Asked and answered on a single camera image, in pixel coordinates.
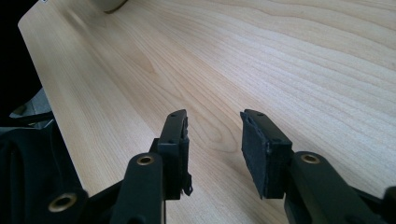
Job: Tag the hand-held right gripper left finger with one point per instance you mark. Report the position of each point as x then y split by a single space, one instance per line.
172 149

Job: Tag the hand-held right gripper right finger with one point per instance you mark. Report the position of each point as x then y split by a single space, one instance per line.
267 158

